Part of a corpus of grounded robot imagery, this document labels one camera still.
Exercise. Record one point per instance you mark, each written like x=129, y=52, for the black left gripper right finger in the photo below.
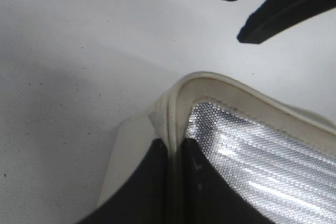
x=207, y=197

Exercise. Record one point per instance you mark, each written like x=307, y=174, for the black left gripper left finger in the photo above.
x=141, y=199

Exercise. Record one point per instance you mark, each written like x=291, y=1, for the cream bag with silver lid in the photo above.
x=279, y=158

